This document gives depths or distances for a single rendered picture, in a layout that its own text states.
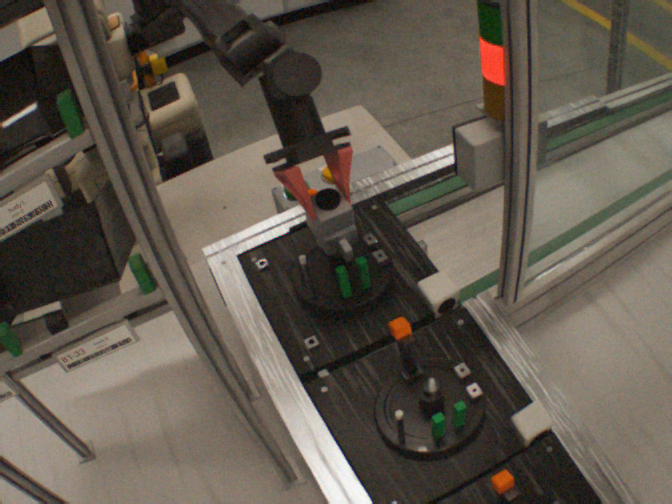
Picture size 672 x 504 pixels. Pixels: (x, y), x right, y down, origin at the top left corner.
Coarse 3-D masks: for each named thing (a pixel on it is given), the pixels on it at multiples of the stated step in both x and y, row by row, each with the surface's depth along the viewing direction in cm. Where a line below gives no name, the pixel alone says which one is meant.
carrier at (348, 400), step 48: (432, 336) 79; (480, 336) 78; (336, 384) 77; (384, 384) 73; (432, 384) 66; (480, 384) 71; (336, 432) 72; (384, 432) 69; (432, 432) 66; (480, 432) 68; (528, 432) 65; (384, 480) 66; (432, 480) 65
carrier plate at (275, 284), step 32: (384, 224) 94; (256, 256) 94; (288, 256) 93; (416, 256) 89; (256, 288) 89; (288, 288) 89; (416, 288) 85; (288, 320) 85; (320, 320) 84; (352, 320) 83; (384, 320) 82; (416, 320) 82; (288, 352) 81; (320, 352) 80; (352, 352) 80
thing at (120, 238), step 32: (32, 224) 55; (64, 224) 45; (96, 224) 45; (128, 224) 55; (0, 256) 44; (32, 256) 45; (64, 256) 46; (96, 256) 46; (128, 256) 52; (32, 288) 46; (64, 288) 47; (96, 288) 47
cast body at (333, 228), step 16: (320, 192) 78; (336, 192) 78; (320, 208) 77; (336, 208) 77; (352, 208) 77; (320, 224) 77; (336, 224) 78; (352, 224) 79; (320, 240) 80; (336, 240) 79; (352, 240) 80; (352, 256) 79
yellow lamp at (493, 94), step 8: (488, 80) 59; (488, 88) 60; (496, 88) 59; (504, 88) 58; (488, 96) 61; (496, 96) 59; (504, 96) 59; (488, 104) 61; (496, 104) 60; (504, 104) 60; (488, 112) 62; (496, 112) 61; (504, 112) 61; (504, 120) 61
